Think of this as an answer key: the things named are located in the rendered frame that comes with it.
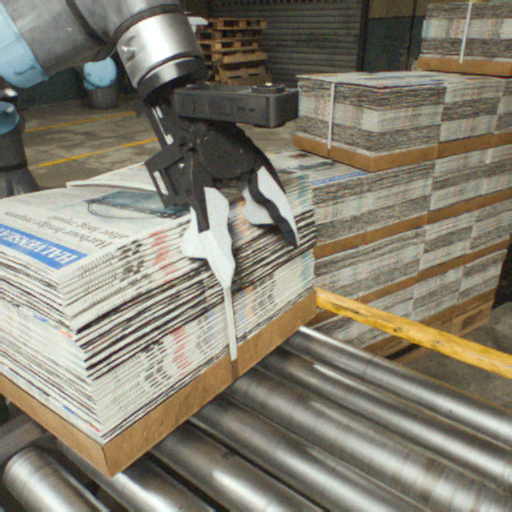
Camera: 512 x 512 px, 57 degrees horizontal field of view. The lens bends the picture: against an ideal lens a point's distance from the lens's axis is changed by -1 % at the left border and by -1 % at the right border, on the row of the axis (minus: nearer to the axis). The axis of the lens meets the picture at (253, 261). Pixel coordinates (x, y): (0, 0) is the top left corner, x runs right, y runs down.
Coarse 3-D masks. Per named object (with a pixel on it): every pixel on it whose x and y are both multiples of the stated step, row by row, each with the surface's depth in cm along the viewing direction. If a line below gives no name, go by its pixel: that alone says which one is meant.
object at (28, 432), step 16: (0, 432) 54; (16, 432) 54; (32, 432) 54; (48, 432) 54; (0, 448) 52; (16, 448) 52; (48, 448) 55; (0, 464) 50; (64, 464) 57; (0, 480) 51; (80, 480) 60; (0, 496) 51
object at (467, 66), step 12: (420, 60) 180; (432, 60) 176; (444, 60) 172; (456, 60) 168; (468, 60) 164; (480, 60) 161; (468, 72) 165; (480, 72) 162; (492, 72) 158; (504, 72) 155; (504, 132) 165; (492, 144) 165; (504, 192) 180; (480, 204) 174; (492, 204) 178; (480, 252) 188; (492, 252) 193; (468, 300) 197; (480, 300) 204
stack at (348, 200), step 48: (336, 192) 131; (384, 192) 143; (432, 192) 156; (480, 192) 172; (384, 240) 151; (432, 240) 167; (336, 288) 147; (432, 288) 179; (336, 336) 157; (384, 336) 173
